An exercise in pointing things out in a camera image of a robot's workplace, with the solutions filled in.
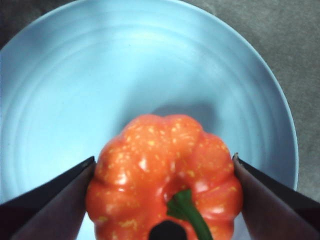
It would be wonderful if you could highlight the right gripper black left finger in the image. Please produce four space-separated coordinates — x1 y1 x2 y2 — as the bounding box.
0 156 97 240

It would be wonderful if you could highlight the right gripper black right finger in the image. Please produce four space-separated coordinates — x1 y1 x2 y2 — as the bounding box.
232 152 320 240

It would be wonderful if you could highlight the orange toy pumpkin green stem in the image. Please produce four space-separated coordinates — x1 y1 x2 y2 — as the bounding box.
85 114 244 240

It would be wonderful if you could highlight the blue round plate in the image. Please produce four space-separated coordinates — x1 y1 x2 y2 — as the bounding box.
0 0 300 240

